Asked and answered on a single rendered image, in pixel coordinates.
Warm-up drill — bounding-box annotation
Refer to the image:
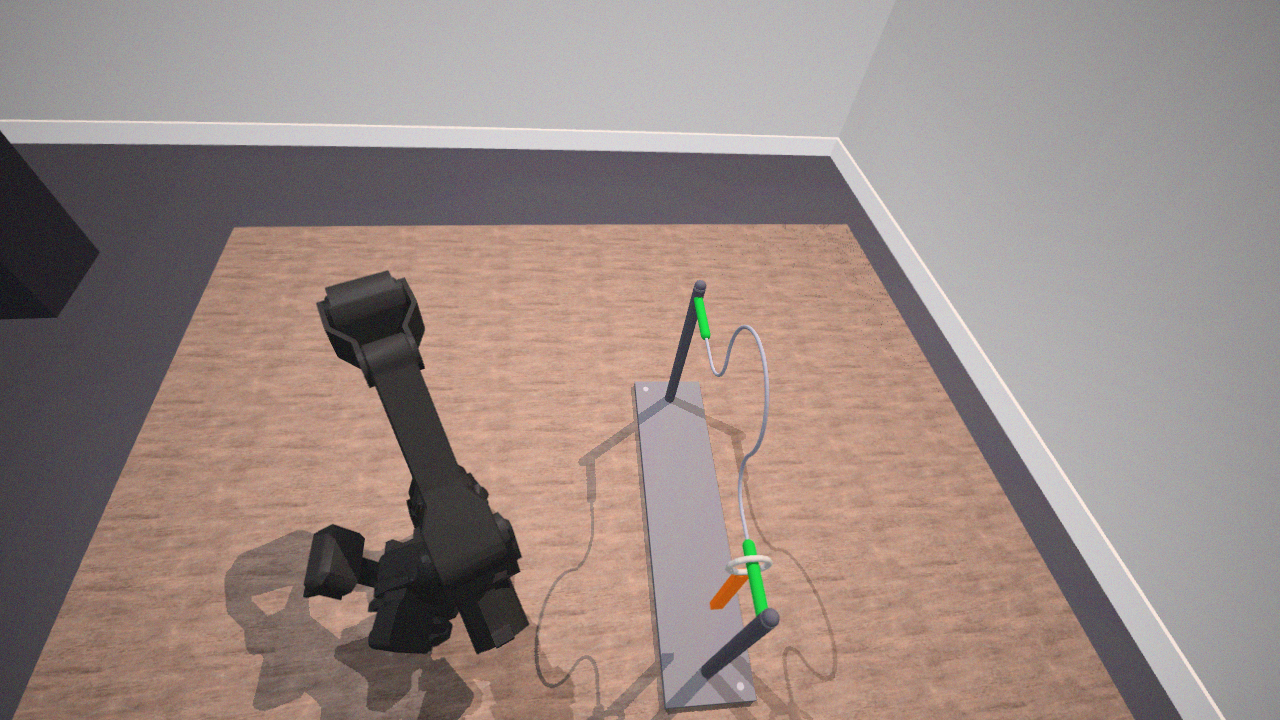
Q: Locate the orange bar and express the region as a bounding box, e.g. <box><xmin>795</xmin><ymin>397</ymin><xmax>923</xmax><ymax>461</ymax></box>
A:
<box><xmin>710</xmin><ymin>555</ymin><xmax>772</xmax><ymax>610</ymax></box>

